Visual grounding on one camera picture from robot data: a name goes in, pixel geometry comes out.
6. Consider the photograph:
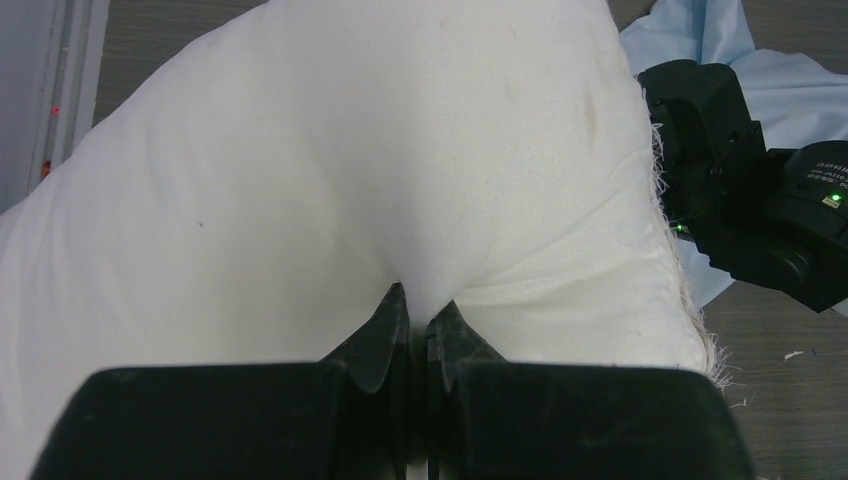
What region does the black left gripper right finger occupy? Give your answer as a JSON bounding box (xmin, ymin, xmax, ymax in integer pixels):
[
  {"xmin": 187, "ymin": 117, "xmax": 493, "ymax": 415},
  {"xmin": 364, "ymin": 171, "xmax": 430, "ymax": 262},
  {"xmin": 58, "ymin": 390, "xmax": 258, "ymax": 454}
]
[{"xmin": 426, "ymin": 304, "xmax": 756, "ymax": 479}]

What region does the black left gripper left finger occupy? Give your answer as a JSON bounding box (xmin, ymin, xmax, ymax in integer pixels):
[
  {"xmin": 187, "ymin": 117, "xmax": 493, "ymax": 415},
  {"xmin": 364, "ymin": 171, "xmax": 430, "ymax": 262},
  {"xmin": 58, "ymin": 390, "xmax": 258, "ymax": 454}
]
[{"xmin": 32, "ymin": 284, "xmax": 409, "ymax": 479}]

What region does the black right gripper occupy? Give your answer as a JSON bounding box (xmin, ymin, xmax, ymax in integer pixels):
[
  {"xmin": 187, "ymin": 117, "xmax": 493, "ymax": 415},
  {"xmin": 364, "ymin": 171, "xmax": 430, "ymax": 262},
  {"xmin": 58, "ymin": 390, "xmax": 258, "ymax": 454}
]
[{"xmin": 638, "ymin": 60, "xmax": 789, "ymax": 272}]

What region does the light blue pillowcase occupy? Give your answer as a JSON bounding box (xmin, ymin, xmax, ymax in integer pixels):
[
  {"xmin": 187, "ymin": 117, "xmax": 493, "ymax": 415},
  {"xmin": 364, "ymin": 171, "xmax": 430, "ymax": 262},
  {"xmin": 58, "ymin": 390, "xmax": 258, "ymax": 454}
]
[{"xmin": 619, "ymin": 0, "xmax": 848, "ymax": 318}]

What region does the white pillow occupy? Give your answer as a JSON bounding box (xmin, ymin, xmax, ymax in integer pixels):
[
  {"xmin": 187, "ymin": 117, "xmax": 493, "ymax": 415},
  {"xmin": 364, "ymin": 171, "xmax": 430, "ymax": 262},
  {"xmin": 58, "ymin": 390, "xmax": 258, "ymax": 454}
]
[{"xmin": 1, "ymin": 1, "xmax": 720, "ymax": 479}]

